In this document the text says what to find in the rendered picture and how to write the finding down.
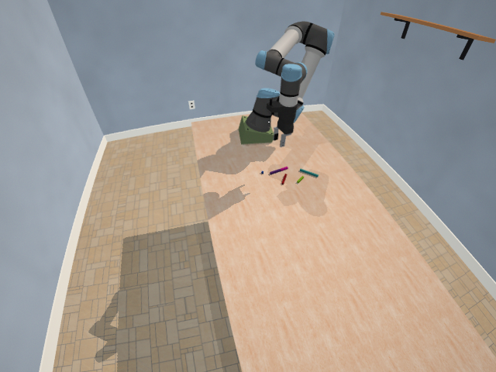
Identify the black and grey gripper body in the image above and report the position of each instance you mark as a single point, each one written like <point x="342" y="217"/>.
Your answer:
<point x="286" y="108"/>

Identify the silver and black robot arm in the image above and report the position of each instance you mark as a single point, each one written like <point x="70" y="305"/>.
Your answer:
<point x="318" y="41"/>

